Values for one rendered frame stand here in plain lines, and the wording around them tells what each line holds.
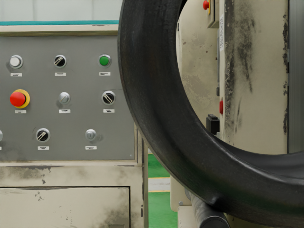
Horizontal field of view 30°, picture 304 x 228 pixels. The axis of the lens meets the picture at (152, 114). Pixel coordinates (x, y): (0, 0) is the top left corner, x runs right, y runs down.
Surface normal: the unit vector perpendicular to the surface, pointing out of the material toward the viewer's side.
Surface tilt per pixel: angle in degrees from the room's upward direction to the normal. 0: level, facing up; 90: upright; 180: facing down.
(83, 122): 90
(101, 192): 90
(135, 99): 103
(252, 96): 90
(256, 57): 90
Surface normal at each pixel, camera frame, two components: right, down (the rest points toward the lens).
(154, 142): -0.64, 0.42
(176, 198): -0.02, 0.05
